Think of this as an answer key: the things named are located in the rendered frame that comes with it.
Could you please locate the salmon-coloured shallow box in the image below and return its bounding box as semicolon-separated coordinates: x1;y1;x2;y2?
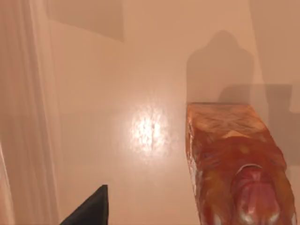
0;0;300;225

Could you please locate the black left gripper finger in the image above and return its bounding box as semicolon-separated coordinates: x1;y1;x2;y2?
59;184;109;225

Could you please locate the orange bottle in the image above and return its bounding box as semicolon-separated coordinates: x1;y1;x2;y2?
186;102;297;225

